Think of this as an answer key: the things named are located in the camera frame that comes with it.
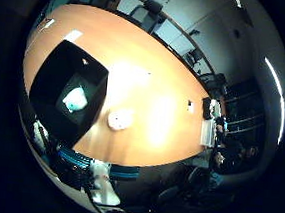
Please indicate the white plush toy red patches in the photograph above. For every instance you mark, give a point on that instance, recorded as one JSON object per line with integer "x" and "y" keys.
{"x": 119, "y": 119}

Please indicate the blue white plush toy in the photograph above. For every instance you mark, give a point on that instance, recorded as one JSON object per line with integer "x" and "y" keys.
{"x": 74, "y": 99}

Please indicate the black fabric container box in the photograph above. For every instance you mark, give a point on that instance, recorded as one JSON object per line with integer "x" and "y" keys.
{"x": 51, "y": 78}

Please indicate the small white black object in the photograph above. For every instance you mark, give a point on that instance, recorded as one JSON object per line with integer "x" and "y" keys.
{"x": 190, "y": 106}

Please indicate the black desktop device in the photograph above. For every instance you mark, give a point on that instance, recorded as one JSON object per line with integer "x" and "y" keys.
{"x": 206, "y": 108}

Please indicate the blue plastic crate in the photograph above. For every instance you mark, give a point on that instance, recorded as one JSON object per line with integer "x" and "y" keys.
{"x": 74, "y": 157}

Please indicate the seated person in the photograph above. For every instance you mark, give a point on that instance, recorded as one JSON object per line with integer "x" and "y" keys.
{"x": 221, "y": 158}

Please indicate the white paper label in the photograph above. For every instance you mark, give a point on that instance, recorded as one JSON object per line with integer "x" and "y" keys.
{"x": 73, "y": 35}

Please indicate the dark shelving unit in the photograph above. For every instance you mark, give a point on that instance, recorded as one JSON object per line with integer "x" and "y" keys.
{"x": 246, "y": 109}

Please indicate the small white tag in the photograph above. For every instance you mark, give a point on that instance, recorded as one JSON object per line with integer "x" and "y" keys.
{"x": 47, "y": 23}

